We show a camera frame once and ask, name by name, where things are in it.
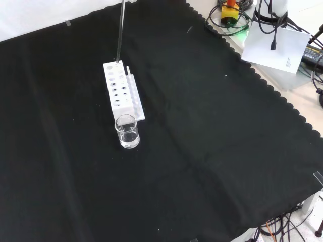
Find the clear glass rod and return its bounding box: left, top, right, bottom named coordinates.
left=116, top=0, right=126, bottom=64

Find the small clear glass beaker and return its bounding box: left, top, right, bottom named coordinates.
left=114, top=114, right=141, bottom=150

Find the white test tube rack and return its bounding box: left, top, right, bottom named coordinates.
left=102, top=60, right=147, bottom=122

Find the black bench cloth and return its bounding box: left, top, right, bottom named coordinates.
left=0, top=0, right=323, bottom=242

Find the yellow stop button box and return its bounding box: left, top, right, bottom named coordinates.
left=220, top=0, right=241, bottom=26

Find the white paper board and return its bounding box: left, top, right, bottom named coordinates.
left=241, top=24, right=311, bottom=75

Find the black power adapter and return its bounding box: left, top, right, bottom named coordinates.
left=301, top=43, right=323, bottom=68

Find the black cable with plug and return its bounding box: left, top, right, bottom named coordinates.
left=257, top=0, right=290, bottom=51

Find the black floor cable bundle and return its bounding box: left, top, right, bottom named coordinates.
left=252, top=205, right=323, bottom=242

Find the white post with black ring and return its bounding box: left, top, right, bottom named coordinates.
left=253, top=0, right=290, bottom=23

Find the white metal bench bracket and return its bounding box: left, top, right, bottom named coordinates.
left=301, top=188, right=323, bottom=215

